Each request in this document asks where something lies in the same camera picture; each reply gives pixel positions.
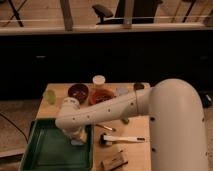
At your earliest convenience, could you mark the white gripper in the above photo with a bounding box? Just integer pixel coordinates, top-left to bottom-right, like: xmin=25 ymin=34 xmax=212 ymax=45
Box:
xmin=63 ymin=127 xmax=87 ymax=140

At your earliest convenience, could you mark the yellow blue sponge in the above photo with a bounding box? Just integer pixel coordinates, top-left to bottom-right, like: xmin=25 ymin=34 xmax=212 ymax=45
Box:
xmin=71 ymin=132 xmax=87 ymax=146

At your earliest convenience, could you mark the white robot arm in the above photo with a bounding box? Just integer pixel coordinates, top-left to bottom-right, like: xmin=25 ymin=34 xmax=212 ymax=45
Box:
xmin=55 ymin=79 xmax=209 ymax=171

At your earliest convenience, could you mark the green plastic tray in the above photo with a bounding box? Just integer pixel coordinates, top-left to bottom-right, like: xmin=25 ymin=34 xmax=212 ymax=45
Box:
xmin=19 ymin=118 xmax=93 ymax=171

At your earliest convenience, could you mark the small metal utensil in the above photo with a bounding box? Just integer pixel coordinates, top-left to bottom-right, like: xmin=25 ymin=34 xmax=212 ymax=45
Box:
xmin=95 ymin=124 xmax=116 ymax=132

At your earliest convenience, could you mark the dark red bowl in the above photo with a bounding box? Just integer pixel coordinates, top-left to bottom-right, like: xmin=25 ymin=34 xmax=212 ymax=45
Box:
xmin=68 ymin=83 xmax=89 ymax=104

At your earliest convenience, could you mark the wooden block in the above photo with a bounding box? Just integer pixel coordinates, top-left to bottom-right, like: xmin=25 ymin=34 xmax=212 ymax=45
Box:
xmin=101 ymin=150 xmax=128 ymax=171

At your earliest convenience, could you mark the green plastic cup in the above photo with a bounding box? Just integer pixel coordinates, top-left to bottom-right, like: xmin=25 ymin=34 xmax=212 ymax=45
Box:
xmin=44 ymin=90 xmax=56 ymax=105

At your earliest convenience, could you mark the black office chair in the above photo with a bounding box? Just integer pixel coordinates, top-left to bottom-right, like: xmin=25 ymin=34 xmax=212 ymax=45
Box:
xmin=92 ymin=0 xmax=162 ymax=25

